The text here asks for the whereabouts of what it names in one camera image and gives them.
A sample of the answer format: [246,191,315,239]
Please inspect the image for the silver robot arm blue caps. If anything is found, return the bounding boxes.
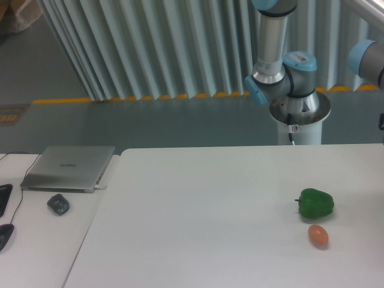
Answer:
[245,1,383,125]

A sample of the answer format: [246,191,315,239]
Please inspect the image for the green bell pepper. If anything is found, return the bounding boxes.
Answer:
[295,188,334,219]

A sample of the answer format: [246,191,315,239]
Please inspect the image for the closed silver laptop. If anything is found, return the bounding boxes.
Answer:
[20,146,115,193]

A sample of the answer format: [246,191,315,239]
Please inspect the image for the white folding partition screen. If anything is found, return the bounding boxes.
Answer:
[39,1,383,101]

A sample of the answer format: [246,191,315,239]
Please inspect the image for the dark grey computer mouse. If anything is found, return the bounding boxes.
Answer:
[47,194,70,216]

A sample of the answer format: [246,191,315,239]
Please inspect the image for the brown egg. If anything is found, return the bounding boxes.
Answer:
[308,224,329,248]

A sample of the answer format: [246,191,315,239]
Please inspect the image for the black object at right edge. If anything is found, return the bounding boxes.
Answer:
[378,113,384,131]

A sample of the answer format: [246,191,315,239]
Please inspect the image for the black keyboard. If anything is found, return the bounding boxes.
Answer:
[0,184,13,217]

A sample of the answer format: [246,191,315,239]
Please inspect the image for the cardboard boxes in plastic wrap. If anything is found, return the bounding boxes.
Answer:
[1,0,43,44]

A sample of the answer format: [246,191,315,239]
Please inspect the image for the black cable on pedestal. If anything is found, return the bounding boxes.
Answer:
[286,112,296,146]

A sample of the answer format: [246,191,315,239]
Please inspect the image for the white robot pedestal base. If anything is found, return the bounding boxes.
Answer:
[269,91,331,145]

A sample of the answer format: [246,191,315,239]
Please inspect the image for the black mouse cable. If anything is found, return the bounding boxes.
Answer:
[0,151,41,225]

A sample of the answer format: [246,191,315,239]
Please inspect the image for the black wired mouse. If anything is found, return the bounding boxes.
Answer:
[0,223,14,251]

